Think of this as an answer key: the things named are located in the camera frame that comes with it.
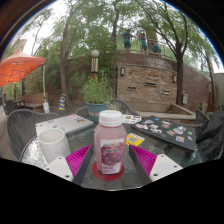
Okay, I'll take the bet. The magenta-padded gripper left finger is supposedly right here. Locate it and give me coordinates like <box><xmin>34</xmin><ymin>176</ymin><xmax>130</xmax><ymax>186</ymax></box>
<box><xmin>43</xmin><ymin>144</ymin><xmax>94</xmax><ymax>187</ymax></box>

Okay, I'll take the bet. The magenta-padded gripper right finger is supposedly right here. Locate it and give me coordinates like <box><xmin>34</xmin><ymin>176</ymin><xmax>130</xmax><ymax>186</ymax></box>
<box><xmin>128</xmin><ymin>144</ymin><xmax>184</xmax><ymax>186</ymax></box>

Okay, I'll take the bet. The white ceramic mug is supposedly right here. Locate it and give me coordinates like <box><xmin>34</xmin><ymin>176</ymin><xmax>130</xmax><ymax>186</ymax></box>
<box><xmin>37</xmin><ymin>128</ymin><xmax>72</xmax><ymax>164</ymax></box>

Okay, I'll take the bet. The yellow card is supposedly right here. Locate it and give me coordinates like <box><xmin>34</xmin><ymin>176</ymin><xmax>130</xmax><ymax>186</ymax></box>
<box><xmin>125</xmin><ymin>132</ymin><xmax>146</xmax><ymax>148</ymax></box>

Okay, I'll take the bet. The black laptop with stickers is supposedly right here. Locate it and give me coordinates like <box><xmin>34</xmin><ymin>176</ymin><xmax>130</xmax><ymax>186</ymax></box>
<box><xmin>130</xmin><ymin>115</ymin><xmax>198</xmax><ymax>153</ymax></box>

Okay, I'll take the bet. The flat round red coaster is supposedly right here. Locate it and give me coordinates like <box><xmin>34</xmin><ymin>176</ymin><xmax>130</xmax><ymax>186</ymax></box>
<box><xmin>91</xmin><ymin>161</ymin><xmax>126</xmax><ymax>182</ymax></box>

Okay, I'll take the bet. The silver laptop with stickers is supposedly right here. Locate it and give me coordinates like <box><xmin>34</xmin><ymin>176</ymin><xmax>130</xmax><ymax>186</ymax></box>
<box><xmin>34</xmin><ymin>113</ymin><xmax>95</xmax><ymax>136</ymax></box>

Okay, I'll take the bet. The pink juice bottle white cap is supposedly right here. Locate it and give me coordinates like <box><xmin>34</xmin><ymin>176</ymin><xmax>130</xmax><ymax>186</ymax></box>
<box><xmin>93</xmin><ymin>109</ymin><xmax>128</xmax><ymax>176</ymax></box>

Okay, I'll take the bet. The white sticker card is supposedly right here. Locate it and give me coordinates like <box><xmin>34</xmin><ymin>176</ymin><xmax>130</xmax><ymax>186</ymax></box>
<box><xmin>121</xmin><ymin>114</ymin><xmax>143</xmax><ymax>125</ymax></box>

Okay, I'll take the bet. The dark wicker chair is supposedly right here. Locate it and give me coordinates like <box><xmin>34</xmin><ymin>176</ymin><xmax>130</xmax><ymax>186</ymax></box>
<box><xmin>74</xmin><ymin>98</ymin><xmax>141</xmax><ymax>118</ymax></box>
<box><xmin>5</xmin><ymin>108</ymin><xmax>61</xmax><ymax>161</ymax></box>

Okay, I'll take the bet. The blue yellow striped cone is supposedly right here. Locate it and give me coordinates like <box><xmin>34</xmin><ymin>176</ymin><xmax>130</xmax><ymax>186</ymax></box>
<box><xmin>58</xmin><ymin>93</ymin><xmax>67</xmax><ymax>112</ymax></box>

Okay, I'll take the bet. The black jacket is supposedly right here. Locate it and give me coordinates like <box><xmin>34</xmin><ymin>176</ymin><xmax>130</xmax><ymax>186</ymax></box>
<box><xmin>195</xmin><ymin>109</ymin><xmax>224</xmax><ymax>162</ymax></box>

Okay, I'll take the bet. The potted green plant teal pot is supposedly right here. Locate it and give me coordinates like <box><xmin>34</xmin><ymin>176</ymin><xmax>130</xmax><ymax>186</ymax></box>
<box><xmin>79</xmin><ymin>73</ymin><xmax>116</xmax><ymax>123</ymax></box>

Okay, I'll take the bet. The orange patio umbrella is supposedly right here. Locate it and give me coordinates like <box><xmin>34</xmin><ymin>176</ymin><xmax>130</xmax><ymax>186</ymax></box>
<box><xmin>0</xmin><ymin>49</ymin><xmax>47</xmax><ymax>88</ymax></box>

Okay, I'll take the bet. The person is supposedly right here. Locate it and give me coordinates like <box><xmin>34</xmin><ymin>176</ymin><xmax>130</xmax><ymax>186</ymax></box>
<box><xmin>121</xmin><ymin>29</ymin><xmax>134</xmax><ymax>52</ymax></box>
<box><xmin>149</xmin><ymin>41</ymin><xmax>162</xmax><ymax>55</ymax></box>
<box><xmin>139</xmin><ymin>32</ymin><xmax>149</xmax><ymax>53</ymax></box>

